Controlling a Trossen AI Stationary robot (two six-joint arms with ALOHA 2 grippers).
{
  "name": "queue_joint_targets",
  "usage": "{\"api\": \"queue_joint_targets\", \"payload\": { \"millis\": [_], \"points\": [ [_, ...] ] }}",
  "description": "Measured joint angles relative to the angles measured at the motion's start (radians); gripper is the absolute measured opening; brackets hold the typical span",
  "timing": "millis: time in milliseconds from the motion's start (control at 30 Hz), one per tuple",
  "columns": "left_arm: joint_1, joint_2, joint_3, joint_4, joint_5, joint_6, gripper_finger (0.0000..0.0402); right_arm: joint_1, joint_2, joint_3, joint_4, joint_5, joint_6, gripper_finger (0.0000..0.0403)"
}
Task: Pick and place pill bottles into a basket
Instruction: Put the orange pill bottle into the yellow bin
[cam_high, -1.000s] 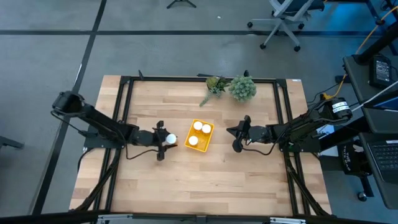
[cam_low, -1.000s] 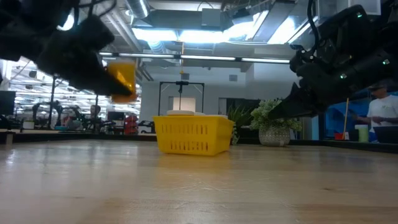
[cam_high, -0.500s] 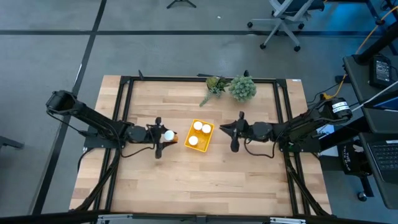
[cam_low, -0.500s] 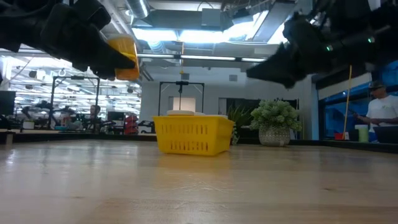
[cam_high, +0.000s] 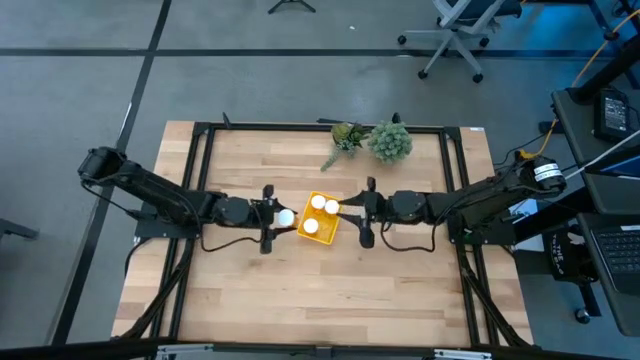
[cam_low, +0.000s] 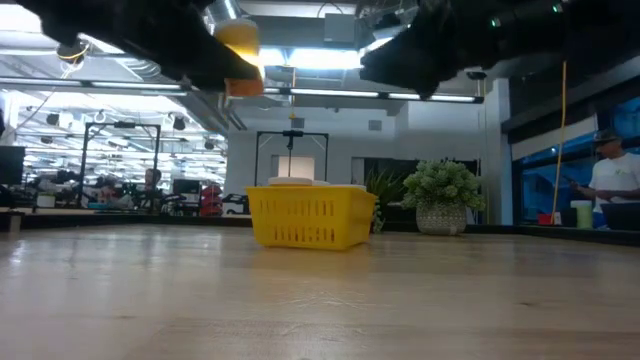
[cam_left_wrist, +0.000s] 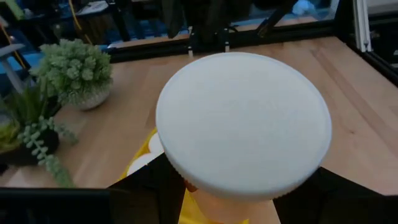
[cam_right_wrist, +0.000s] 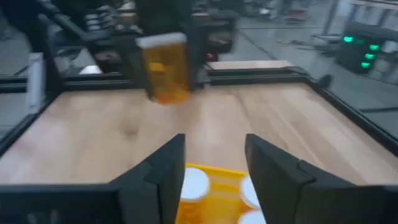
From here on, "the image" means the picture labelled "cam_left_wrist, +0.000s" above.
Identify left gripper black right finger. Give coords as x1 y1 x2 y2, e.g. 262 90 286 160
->
273 167 398 224

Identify yellow hanging cord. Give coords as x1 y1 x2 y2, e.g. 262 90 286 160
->
67 0 93 46

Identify yellow plastic slotted basket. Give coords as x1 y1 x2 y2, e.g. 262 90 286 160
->
119 127 249 224

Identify succulent plant in dark pot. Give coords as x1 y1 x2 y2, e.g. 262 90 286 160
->
0 83 79 189

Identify silver aluminium post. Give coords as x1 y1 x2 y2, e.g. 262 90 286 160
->
353 0 373 53

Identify bushy plant in white pot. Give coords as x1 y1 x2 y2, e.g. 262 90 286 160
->
29 38 114 111

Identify grey metal stand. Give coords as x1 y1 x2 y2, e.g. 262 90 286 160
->
0 43 27 94

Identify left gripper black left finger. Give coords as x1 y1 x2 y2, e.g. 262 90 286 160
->
0 154 187 224

